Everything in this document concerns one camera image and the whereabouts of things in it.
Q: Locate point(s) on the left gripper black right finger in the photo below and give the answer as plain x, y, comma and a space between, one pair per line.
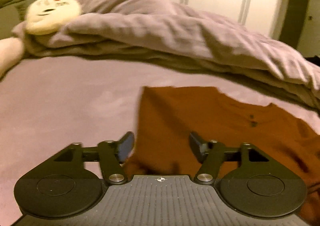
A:
251, 162

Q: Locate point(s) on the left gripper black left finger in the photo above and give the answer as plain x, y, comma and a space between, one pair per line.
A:
109, 154

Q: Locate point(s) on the rust orange shirt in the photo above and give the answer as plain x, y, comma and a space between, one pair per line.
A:
167, 116

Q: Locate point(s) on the lilac bed sheet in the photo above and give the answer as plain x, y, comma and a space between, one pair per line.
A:
65, 106

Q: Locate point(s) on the lilac rumpled duvet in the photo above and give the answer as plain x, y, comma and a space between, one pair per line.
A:
179, 37

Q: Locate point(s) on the dark door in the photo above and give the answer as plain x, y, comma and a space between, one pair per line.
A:
293, 22

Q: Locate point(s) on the cream plush toy face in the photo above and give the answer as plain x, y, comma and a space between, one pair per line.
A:
44, 17

